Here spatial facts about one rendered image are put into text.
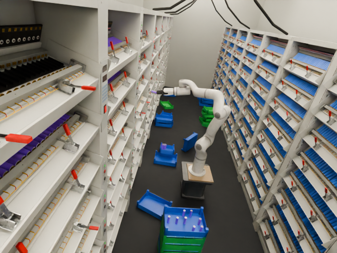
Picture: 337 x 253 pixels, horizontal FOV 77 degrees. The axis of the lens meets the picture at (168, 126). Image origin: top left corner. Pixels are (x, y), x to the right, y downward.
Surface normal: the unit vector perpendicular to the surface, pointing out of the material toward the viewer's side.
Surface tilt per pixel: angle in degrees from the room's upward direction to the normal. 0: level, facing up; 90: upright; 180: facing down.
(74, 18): 90
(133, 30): 90
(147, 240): 0
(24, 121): 18
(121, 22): 90
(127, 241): 0
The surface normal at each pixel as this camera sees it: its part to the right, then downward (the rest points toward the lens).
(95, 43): -0.07, 0.46
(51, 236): 0.44, -0.79
